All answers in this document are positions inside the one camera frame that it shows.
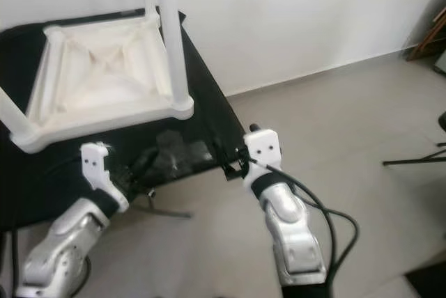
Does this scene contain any cream plastic table top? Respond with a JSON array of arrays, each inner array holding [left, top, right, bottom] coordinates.
[[13, 11, 194, 154]]

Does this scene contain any clear tape strip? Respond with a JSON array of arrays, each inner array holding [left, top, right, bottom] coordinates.
[[153, 131, 213, 173]]

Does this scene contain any black table cloth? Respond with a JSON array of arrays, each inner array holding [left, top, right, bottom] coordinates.
[[0, 9, 248, 233]]

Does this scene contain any black tripod stand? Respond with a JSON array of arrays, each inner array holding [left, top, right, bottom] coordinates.
[[382, 110, 446, 168]]

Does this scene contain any brown wooden furniture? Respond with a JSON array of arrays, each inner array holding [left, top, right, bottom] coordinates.
[[406, 6, 446, 62]]

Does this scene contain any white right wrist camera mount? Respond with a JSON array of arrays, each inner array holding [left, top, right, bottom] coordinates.
[[244, 130, 283, 191]]

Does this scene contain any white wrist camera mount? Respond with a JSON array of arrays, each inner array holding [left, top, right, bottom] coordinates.
[[244, 130, 283, 191], [80, 142, 130, 212]]

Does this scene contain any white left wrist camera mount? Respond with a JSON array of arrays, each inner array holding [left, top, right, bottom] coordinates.
[[80, 142, 130, 212]]

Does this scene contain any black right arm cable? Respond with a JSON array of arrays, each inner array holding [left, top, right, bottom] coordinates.
[[258, 161, 360, 288]]

